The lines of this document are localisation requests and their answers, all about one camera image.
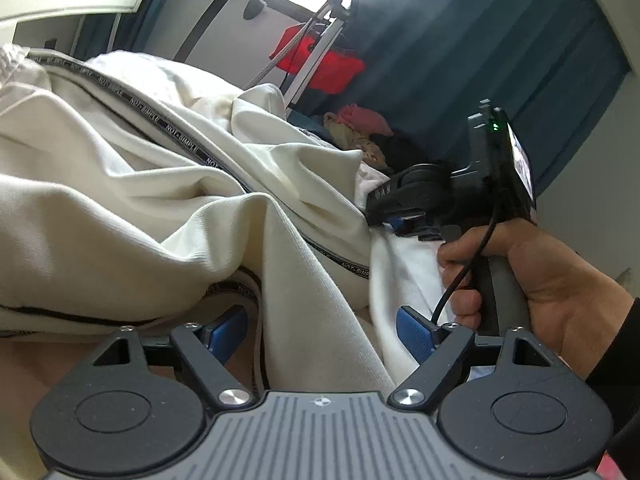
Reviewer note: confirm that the black curved tube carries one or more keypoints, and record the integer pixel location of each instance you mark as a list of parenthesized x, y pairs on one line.
[(210, 10)]

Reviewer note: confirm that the white cloth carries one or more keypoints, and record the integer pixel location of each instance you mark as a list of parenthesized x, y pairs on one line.
[(400, 280)]

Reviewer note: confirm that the dark teal curtain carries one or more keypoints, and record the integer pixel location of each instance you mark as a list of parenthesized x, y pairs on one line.
[(125, 25), (450, 35)]

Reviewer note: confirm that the beige crumpled cloth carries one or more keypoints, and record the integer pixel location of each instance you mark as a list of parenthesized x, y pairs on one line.
[(350, 140)]

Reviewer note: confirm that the dark cloth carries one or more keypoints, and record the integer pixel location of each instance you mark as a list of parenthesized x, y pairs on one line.
[(407, 147)]

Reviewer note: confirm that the white shelf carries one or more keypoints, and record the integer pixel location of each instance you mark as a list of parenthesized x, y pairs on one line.
[(60, 0)]

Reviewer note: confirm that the white metal rack bar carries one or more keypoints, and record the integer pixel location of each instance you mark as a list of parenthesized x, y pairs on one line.
[(312, 60)]

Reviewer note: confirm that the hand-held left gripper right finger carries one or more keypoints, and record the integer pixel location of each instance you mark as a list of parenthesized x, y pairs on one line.
[(414, 332)]

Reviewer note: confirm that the pink cloth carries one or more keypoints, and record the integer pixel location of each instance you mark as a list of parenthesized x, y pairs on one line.
[(362, 117)]

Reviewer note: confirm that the cream garment with black stripe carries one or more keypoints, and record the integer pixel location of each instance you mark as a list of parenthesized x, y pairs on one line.
[(125, 185)]

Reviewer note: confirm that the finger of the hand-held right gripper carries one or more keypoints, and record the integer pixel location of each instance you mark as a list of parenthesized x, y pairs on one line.
[(405, 187), (397, 223)]

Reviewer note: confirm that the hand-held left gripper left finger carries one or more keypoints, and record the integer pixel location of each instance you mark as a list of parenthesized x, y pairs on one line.
[(227, 331)]

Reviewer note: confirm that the person's right hand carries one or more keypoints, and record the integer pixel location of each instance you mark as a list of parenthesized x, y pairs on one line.
[(560, 285)]

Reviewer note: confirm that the red bag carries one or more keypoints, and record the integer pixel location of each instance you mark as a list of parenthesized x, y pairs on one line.
[(335, 65)]

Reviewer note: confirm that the pink object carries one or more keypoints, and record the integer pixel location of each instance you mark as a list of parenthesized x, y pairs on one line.
[(611, 467)]

